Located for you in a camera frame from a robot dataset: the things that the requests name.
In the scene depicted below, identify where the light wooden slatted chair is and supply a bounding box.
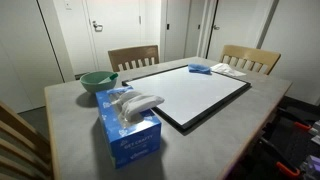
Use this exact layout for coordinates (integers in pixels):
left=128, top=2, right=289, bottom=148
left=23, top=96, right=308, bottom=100
left=0, top=100, right=54, bottom=180
left=218, top=44, right=282, bottom=76

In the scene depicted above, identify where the silver lever door handle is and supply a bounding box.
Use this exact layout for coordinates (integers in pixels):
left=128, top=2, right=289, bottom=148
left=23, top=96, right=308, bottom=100
left=91, top=20, right=104, bottom=33

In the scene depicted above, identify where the brown wooden slatted chair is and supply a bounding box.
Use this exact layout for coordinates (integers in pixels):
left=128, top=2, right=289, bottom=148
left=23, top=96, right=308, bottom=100
left=107, top=44, right=160, bottom=73

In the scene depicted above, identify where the white door with lever handle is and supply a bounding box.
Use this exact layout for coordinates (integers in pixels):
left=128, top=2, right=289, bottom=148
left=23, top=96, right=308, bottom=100
left=83, top=0, right=143, bottom=72

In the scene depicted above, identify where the mint green bowl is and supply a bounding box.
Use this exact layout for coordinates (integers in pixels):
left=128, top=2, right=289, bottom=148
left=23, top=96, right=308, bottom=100
left=79, top=70, right=119, bottom=94

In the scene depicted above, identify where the white marker with green cap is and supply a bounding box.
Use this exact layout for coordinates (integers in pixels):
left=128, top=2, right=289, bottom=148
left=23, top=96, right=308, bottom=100
left=98, top=72, right=119, bottom=85

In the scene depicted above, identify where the blue tissue box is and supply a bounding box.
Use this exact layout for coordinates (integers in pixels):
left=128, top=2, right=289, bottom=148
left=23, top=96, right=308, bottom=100
left=95, top=85, right=163, bottom=170

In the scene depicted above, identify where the blue cloth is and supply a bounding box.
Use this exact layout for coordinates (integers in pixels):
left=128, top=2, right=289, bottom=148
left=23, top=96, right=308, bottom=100
left=187, top=63, right=213, bottom=75

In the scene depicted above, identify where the black framed whiteboard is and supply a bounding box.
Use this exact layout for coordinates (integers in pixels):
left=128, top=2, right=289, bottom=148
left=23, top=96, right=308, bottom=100
left=121, top=64, right=252, bottom=132

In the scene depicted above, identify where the white tissue sheet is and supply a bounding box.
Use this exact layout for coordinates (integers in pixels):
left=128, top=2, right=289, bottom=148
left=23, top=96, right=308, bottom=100
left=113, top=89, right=166, bottom=123

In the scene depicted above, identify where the black clamp with orange handle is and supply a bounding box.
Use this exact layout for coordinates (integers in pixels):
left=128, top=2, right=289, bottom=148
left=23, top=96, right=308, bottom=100
left=278, top=109, right=313, bottom=133
left=259, top=137, right=302, bottom=178

